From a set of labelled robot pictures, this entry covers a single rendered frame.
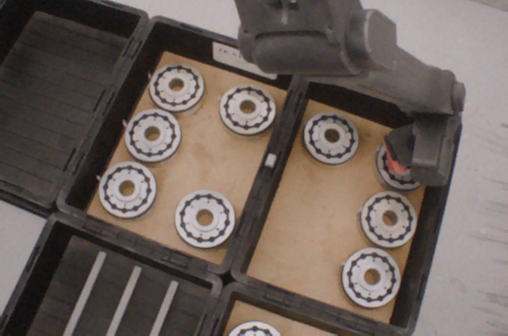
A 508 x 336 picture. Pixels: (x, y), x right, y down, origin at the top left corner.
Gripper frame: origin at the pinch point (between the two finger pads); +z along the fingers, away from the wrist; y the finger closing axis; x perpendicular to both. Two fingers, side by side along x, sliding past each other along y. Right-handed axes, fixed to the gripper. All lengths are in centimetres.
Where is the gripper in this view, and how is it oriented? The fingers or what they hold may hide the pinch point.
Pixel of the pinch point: (406, 160)
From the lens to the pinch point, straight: 98.4
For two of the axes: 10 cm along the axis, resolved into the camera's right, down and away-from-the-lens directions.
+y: 9.5, -2.6, 1.4
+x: -3.0, -8.9, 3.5
